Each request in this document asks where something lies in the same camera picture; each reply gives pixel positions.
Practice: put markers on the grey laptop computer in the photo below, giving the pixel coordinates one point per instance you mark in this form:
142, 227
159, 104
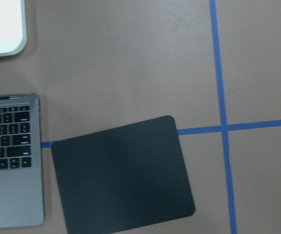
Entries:
21, 186

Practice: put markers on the white desk lamp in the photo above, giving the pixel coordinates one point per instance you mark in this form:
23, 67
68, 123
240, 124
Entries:
13, 30

